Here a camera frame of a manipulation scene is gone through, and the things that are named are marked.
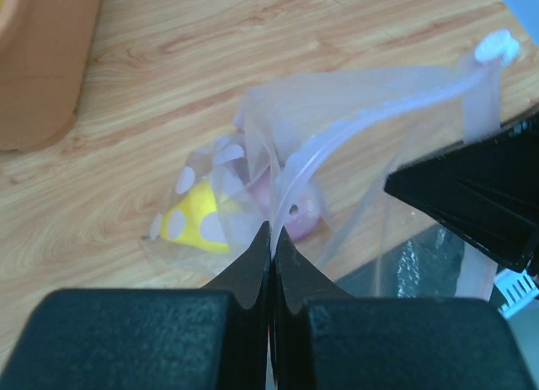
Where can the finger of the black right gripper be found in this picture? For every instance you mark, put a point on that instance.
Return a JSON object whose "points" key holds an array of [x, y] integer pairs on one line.
{"points": [[486, 192]]}

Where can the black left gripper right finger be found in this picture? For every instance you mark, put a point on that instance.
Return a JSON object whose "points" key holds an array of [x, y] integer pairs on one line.
{"points": [[324, 338]]}

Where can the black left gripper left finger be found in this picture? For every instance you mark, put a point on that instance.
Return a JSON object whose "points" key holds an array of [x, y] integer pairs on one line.
{"points": [[213, 337]]}

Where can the purple fake fruit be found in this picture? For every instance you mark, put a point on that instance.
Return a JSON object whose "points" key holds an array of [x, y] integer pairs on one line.
{"points": [[305, 213]]}

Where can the clear polka dot zip bag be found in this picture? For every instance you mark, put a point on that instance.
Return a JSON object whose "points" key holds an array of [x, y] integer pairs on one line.
{"points": [[347, 131]]}

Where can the yellow fake pear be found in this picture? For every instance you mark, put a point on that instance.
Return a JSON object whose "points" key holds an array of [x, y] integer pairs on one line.
{"points": [[192, 222]]}

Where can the orange plastic basket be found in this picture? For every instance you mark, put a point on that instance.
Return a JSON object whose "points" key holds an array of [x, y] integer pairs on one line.
{"points": [[44, 52]]}

